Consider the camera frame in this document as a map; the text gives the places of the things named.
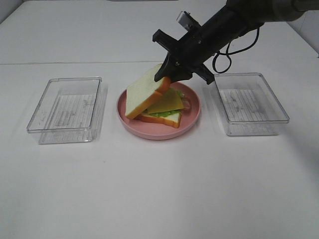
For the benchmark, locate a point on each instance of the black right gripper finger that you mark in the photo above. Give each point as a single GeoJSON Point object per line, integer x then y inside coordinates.
{"type": "Point", "coordinates": [177, 76]}
{"type": "Point", "coordinates": [167, 68]}

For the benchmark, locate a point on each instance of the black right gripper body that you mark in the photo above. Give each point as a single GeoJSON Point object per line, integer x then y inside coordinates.
{"type": "Point", "coordinates": [188, 54]}

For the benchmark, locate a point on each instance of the yellow cheese slice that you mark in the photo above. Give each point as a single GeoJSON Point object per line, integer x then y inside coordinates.
{"type": "Point", "coordinates": [164, 102]}

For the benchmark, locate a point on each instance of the bacon strip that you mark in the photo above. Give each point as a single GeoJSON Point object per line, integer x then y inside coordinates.
{"type": "Point", "coordinates": [186, 104]}

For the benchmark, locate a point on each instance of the bread slice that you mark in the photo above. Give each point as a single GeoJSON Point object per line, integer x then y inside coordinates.
{"type": "Point", "coordinates": [144, 92]}
{"type": "Point", "coordinates": [171, 118]}

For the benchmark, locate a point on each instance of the green lettuce leaf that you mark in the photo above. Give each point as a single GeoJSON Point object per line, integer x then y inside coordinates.
{"type": "Point", "coordinates": [164, 114]}

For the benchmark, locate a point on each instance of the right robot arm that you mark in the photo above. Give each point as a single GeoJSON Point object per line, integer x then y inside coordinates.
{"type": "Point", "coordinates": [239, 17]}

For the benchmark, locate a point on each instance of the pink round plate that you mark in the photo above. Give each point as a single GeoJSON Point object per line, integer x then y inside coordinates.
{"type": "Point", "coordinates": [156, 131]}

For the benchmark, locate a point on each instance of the right clear plastic tray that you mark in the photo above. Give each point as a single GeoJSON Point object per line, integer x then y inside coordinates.
{"type": "Point", "coordinates": [248, 106]}

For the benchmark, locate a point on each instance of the clear plastic tray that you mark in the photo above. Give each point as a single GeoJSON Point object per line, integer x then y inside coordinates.
{"type": "Point", "coordinates": [248, 106]}
{"type": "Point", "coordinates": [70, 110]}

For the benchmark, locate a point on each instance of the left clear plastic tray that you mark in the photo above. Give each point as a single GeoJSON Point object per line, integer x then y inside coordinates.
{"type": "Point", "coordinates": [70, 110]}

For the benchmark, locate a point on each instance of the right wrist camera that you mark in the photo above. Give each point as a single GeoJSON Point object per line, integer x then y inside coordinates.
{"type": "Point", "coordinates": [187, 21]}

